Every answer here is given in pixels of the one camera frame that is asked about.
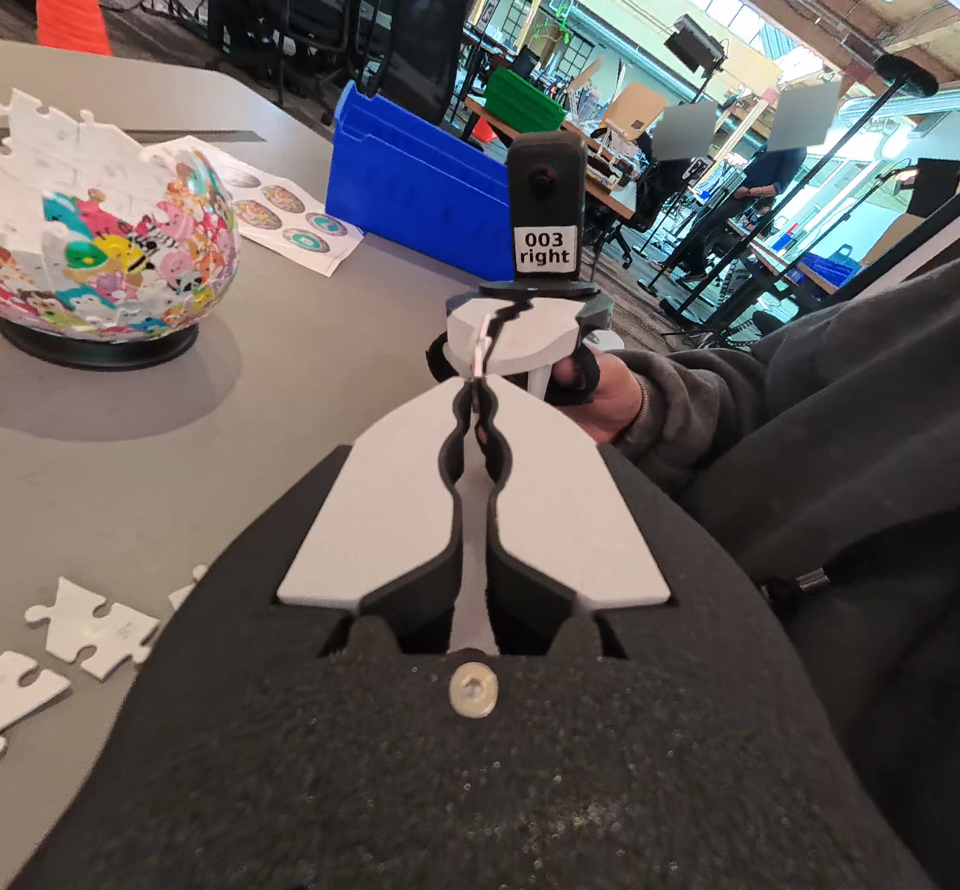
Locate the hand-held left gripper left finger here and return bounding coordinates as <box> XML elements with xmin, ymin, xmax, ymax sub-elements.
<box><xmin>276</xmin><ymin>377</ymin><xmax>478</xmax><ymax>651</ymax></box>

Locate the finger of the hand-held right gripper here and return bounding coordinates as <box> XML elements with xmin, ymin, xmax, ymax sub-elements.
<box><xmin>444</xmin><ymin>296</ymin><xmax>520</xmax><ymax>381</ymax></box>
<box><xmin>480</xmin><ymin>298</ymin><xmax>582</xmax><ymax>401</ymax></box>

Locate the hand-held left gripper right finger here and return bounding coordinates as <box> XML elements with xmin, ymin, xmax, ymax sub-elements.
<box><xmin>483</xmin><ymin>377</ymin><xmax>673</xmax><ymax>651</ymax></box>

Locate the single white puzzle piece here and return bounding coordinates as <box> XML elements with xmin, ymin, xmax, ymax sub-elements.
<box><xmin>470</xmin><ymin>332</ymin><xmax>493</xmax><ymax>449</ymax></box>

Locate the colourful puzzle ball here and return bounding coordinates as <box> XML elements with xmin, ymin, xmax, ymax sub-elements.
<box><xmin>0</xmin><ymin>86</ymin><xmax>243</xmax><ymax>345</ymax></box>

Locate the white puzzle leaflet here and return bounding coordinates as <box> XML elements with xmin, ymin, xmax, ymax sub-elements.
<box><xmin>141</xmin><ymin>134</ymin><xmax>367</xmax><ymax>281</ymax></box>

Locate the row of white puzzle pieces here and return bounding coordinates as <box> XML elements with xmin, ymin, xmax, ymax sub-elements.
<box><xmin>0</xmin><ymin>562</ymin><xmax>213</xmax><ymax>737</ymax></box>

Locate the black ball stand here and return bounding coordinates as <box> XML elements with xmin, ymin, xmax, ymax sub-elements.
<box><xmin>0</xmin><ymin>316</ymin><xmax>202</xmax><ymax>372</ymax></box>

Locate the person's right hand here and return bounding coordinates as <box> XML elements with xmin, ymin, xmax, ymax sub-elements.
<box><xmin>548</xmin><ymin>350</ymin><xmax>651</xmax><ymax>447</ymax></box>

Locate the green plastic bin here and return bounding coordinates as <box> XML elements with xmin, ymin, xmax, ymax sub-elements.
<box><xmin>482</xmin><ymin>67</ymin><xmax>570</xmax><ymax>135</ymax></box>

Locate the blue plastic bin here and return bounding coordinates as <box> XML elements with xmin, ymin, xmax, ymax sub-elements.
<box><xmin>324</xmin><ymin>79</ymin><xmax>520</xmax><ymax>285</ymax></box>

